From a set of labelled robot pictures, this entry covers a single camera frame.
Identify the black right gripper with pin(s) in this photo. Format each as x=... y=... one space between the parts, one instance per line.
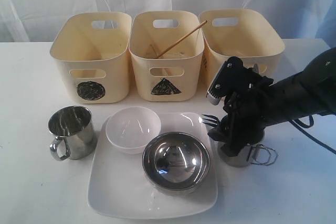
x=240 y=87

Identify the steel fork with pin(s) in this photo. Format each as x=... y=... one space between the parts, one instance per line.
x=211 y=121

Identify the wooden chopstick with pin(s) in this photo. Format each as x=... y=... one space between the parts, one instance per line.
x=166 y=71
x=181 y=39

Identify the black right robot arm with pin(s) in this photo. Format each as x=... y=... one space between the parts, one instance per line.
x=298 y=97

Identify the cream bin with square mark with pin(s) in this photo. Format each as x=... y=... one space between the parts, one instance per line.
x=244 y=33

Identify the white plastic bowl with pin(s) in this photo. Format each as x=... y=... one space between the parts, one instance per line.
x=131 y=129

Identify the cream bin with circle mark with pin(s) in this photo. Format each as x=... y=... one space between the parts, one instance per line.
x=92 y=56

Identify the steel cup with wire handle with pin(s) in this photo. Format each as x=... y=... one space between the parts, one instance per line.
x=254 y=152

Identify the steel mug with solid handle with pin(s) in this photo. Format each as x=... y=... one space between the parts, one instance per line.
x=74 y=136

